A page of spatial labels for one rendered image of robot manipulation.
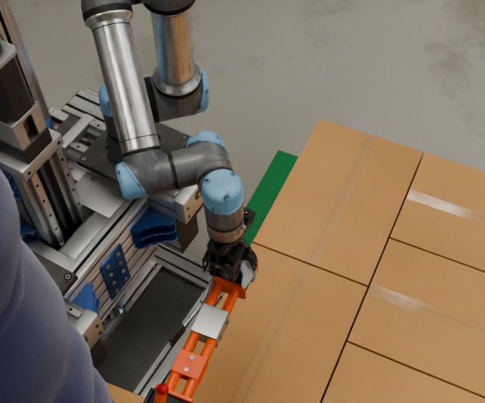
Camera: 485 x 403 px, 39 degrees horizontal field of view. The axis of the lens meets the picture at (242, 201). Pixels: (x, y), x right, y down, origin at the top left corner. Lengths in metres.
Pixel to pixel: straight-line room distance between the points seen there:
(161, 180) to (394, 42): 2.59
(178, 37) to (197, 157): 0.31
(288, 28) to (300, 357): 2.17
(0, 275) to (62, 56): 3.37
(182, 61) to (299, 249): 0.88
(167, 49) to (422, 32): 2.46
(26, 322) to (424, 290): 1.80
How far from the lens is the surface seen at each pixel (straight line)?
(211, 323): 1.50
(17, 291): 0.50
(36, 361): 0.54
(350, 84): 3.52
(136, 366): 2.46
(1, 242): 0.44
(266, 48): 3.69
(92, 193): 1.92
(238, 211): 1.29
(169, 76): 1.64
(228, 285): 1.54
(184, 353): 1.48
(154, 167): 1.33
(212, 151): 1.34
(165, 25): 1.50
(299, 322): 2.12
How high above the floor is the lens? 2.44
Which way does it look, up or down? 54 degrees down
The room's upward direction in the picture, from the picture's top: 2 degrees counter-clockwise
